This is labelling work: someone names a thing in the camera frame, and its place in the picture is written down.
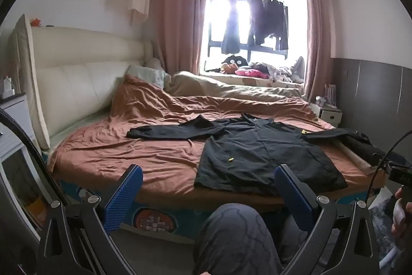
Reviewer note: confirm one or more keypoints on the white cabinet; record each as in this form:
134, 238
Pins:
13, 114

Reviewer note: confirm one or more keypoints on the grey rug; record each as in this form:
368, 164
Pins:
383, 217

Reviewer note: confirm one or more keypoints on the pale patterned pillow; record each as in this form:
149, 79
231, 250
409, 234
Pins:
146, 73

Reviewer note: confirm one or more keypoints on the black plush toy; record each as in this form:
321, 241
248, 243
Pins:
235, 60

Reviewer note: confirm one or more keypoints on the bed with brown sheet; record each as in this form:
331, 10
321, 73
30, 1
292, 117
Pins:
128, 139

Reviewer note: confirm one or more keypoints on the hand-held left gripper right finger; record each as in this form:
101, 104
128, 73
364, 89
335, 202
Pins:
293, 194

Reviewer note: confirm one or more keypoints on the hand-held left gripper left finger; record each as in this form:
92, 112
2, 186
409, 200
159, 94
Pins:
124, 194

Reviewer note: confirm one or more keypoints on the cream padded headboard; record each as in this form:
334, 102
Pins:
77, 75

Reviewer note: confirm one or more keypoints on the pink plush cushion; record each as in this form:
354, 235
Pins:
249, 72

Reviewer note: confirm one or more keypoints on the books on nightstand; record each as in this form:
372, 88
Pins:
331, 94

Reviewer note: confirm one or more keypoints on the black jacket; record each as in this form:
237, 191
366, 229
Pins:
257, 149

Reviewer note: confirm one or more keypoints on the white nightstand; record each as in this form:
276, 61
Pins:
329, 114

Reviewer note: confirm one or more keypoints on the white bottle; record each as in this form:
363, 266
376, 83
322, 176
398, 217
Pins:
8, 86

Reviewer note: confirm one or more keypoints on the cream mattress pad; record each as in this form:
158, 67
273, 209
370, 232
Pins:
357, 162

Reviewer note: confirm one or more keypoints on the pile of grey clothes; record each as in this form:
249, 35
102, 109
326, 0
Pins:
285, 70

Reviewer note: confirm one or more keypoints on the dark cloth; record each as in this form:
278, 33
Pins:
362, 141

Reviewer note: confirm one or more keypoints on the person's right hand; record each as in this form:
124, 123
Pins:
408, 207

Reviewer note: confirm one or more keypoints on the pink curtain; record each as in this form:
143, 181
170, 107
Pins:
182, 17
317, 39

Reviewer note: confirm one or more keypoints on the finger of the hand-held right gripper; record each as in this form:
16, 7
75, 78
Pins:
380, 160

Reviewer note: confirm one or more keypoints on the person's grey pants leg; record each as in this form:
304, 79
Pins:
238, 239

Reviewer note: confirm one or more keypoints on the beige duvet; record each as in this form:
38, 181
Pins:
206, 86

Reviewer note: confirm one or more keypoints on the orange toy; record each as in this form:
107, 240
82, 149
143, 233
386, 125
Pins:
36, 22

